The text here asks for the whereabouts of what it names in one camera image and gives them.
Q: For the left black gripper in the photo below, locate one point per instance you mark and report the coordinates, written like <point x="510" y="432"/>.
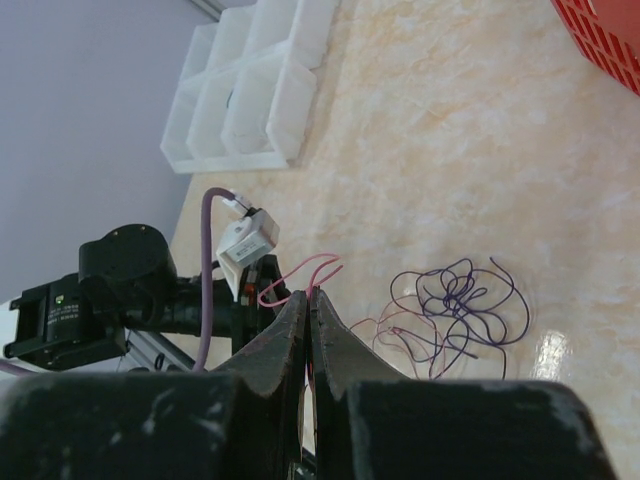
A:
<point x="249" y="317"/>

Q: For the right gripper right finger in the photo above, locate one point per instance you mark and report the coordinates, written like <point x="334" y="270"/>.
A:
<point x="372" y="422"/>

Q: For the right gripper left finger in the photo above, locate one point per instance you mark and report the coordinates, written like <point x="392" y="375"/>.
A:
<point x="239" y="421"/>

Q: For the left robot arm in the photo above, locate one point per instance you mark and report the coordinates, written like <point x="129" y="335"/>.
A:
<point x="127" y="281"/>

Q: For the white compartment tray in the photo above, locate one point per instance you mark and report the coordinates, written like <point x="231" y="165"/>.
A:
<point x="246" y="88"/>

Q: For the red plastic basket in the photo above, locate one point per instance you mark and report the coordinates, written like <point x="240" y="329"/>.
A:
<point x="606" y="32"/>

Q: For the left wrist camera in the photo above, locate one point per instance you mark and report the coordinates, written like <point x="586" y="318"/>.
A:
<point x="245" y="241"/>

